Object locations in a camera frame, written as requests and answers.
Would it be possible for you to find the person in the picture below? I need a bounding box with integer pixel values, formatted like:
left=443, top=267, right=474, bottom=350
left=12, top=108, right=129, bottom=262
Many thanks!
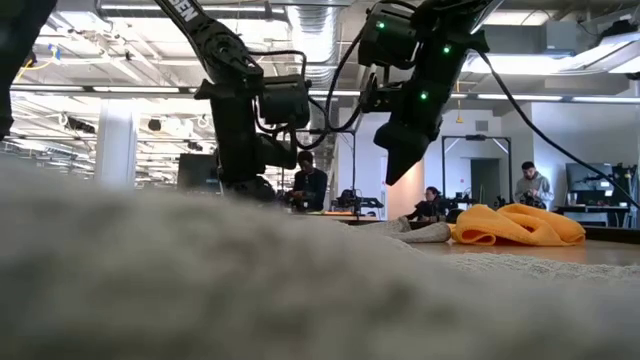
left=513, top=160, right=555, bottom=210
left=405, top=186, right=450, bottom=223
left=285, top=150, right=330, bottom=213

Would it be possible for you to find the black portal frame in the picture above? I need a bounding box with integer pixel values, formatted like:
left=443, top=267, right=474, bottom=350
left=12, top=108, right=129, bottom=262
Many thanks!
left=440, top=133, right=513, bottom=207

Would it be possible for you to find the white building pillar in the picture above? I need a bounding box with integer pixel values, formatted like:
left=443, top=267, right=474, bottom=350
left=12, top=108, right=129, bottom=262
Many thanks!
left=93, top=98, right=140, bottom=190

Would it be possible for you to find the black robot equipment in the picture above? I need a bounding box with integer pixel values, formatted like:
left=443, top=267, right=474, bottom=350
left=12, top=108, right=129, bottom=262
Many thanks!
left=331, top=188, right=385, bottom=215

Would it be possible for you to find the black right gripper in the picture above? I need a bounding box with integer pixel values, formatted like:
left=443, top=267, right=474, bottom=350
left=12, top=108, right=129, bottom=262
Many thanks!
left=372, top=74, right=454, bottom=187

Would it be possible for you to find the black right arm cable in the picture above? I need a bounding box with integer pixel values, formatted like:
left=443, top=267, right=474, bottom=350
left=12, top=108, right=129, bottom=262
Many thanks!
left=472, top=47, right=640, bottom=210

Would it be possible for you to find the black desk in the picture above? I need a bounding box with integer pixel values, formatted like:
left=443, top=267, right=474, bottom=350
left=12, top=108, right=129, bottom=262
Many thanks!
left=553, top=203, right=632, bottom=229

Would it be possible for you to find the silver ceiling duct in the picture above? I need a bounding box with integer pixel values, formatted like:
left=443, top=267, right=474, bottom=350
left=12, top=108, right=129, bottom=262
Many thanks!
left=286, top=4, right=342, bottom=91

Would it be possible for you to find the black computer monitor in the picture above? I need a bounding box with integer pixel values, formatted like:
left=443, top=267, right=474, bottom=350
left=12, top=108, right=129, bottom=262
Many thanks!
left=176, top=152, right=221, bottom=194
left=565, top=162, right=615, bottom=194

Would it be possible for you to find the orange microfiber towel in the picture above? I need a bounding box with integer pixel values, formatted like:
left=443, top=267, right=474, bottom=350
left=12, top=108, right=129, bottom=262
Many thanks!
left=451, top=203, right=587, bottom=247

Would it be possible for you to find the grey waffle microfiber towel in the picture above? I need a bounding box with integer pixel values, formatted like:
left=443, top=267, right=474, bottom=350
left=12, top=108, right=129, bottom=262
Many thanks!
left=0, top=159, right=640, bottom=360
left=367, top=216, right=453, bottom=245

